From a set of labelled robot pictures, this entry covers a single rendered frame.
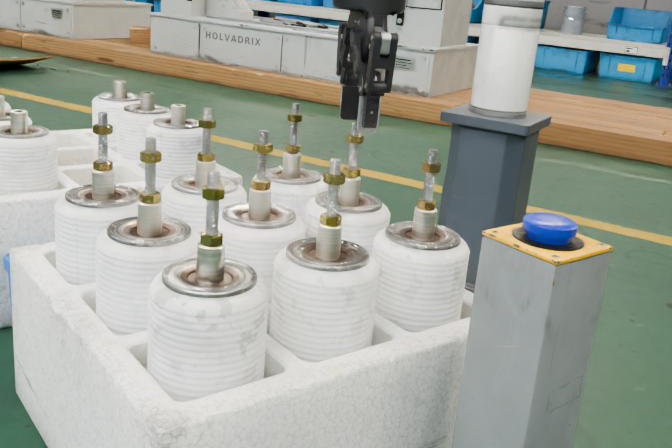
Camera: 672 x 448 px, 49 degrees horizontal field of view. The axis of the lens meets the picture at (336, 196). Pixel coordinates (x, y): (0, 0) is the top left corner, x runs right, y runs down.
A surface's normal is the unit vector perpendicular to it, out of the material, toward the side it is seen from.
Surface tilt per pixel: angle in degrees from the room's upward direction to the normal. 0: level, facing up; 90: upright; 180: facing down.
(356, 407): 90
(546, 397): 90
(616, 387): 0
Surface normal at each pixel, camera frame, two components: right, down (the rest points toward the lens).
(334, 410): 0.60, 0.28
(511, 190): 0.25, 0.29
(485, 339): -0.79, 0.11
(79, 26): 0.86, 0.22
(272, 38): -0.50, 0.21
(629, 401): 0.08, -0.95
